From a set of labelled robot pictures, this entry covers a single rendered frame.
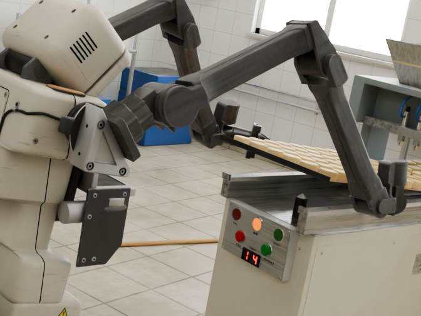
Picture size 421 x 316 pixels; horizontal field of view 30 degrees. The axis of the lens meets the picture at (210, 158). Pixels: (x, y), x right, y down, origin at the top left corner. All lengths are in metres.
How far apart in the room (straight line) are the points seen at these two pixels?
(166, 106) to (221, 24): 5.66
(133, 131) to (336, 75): 0.48
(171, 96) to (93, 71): 0.17
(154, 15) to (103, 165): 0.64
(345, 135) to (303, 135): 4.82
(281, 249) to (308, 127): 4.56
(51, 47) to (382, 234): 1.12
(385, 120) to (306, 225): 0.88
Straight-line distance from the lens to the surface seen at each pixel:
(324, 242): 1.99
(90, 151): 1.34
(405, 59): 2.68
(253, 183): 2.17
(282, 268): 1.99
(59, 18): 1.49
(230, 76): 1.49
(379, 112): 2.78
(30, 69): 1.46
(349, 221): 2.06
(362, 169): 1.77
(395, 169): 1.86
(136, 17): 1.88
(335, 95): 1.68
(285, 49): 1.57
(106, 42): 1.48
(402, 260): 2.30
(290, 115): 6.60
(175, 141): 6.74
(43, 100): 1.39
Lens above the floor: 1.39
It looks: 12 degrees down
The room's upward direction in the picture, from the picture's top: 10 degrees clockwise
